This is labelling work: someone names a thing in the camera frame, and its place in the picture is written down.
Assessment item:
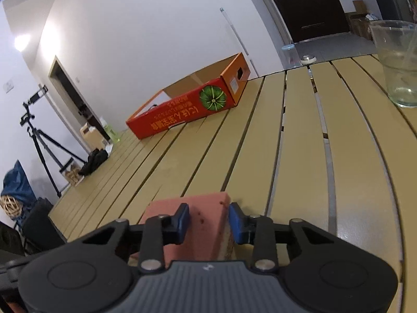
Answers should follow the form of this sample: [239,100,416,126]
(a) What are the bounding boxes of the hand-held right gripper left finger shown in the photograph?
[83,203,191,274]

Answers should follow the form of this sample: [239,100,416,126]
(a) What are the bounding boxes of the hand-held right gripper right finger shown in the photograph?
[228,202,338,273]

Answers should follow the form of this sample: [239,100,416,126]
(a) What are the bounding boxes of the pink sponge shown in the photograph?
[128,193,231,262]

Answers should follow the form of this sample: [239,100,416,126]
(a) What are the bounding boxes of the orange cardboard box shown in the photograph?
[126,52,251,140]

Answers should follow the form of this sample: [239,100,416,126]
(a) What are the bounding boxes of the black bag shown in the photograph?
[78,149,109,177]

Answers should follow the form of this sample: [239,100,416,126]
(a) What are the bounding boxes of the green bottle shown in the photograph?
[103,122,119,143]

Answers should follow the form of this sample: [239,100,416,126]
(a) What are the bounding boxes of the small printed carton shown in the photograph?
[60,158,81,187]

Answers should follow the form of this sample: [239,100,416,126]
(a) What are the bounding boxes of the small brown cardboard box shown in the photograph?
[80,122,108,154]

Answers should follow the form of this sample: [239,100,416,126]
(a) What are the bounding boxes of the black case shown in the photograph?
[23,197,68,255]

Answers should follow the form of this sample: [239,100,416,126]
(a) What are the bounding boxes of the dark open doorway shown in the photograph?
[49,55,110,141]

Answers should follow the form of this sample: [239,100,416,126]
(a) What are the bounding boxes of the blue cloth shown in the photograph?
[0,160,38,216]

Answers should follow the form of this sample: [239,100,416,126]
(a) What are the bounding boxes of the wicker ball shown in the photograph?
[0,195,23,218]

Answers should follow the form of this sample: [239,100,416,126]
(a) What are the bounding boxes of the blue capped water bottle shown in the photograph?
[282,43,299,70]

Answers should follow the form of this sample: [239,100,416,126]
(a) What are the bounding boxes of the clear plastic cup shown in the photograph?
[369,20,417,108]

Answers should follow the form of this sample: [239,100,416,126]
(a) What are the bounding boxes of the dark wooden door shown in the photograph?
[254,0,351,43]

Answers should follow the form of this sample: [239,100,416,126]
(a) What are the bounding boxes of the cardboard boxes by door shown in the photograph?
[345,0,378,41]

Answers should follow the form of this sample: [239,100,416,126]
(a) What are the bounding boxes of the camera tripod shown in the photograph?
[20,85,87,198]

